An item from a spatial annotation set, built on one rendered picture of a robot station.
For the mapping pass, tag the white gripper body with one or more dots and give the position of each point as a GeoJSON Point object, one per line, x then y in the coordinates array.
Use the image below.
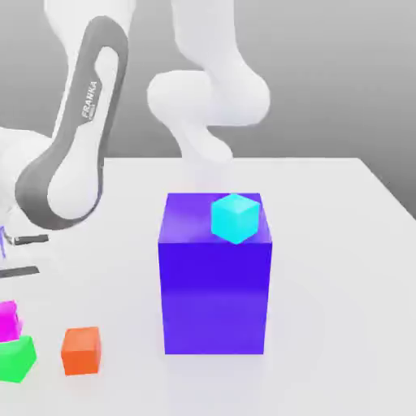
{"type": "Point", "coordinates": [19, 271]}

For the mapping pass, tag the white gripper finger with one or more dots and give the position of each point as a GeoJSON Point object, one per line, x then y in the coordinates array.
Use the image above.
{"type": "Point", "coordinates": [19, 323]}

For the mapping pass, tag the small magenta cube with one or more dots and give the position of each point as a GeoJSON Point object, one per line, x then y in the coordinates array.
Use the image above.
{"type": "Point", "coordinates": [7, 320]}

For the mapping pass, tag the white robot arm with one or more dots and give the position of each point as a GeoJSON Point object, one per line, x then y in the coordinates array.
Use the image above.
{"type": "Point", "coordinates": [81, 136]}

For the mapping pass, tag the small green cube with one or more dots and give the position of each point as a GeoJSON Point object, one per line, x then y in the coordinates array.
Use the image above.
{"type": "Point", "coordinates": [14, 359]}

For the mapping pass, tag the small orange cube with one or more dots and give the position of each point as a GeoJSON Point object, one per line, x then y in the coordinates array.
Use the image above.
{"type": "Point", "coordinates": [79, 352]}

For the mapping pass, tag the small cyan cube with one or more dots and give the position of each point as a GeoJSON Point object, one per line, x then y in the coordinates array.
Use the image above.
{"type": "Point", "coordinates": [234, 219]}

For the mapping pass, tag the large purple box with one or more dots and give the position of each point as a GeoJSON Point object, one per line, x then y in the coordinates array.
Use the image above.
{"type": "Point", "coordinates": [214, 299]}

